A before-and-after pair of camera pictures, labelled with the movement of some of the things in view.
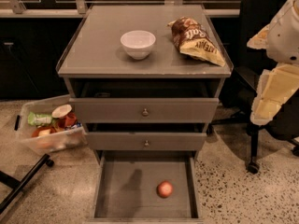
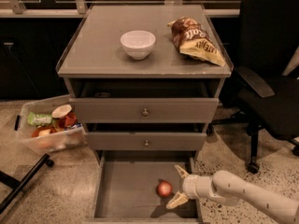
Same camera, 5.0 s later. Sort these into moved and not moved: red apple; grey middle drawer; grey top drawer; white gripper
Moved: white gripper
Not moved: grey middle drawer; grey top drawer; red apple
